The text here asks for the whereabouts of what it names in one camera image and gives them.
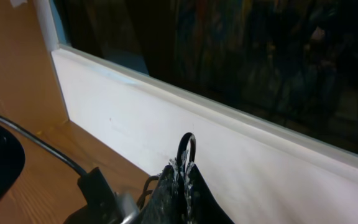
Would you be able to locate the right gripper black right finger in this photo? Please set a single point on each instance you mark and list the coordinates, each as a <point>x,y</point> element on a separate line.
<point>201,206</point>

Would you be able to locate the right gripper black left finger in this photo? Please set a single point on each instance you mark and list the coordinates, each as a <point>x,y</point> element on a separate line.
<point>161,201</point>

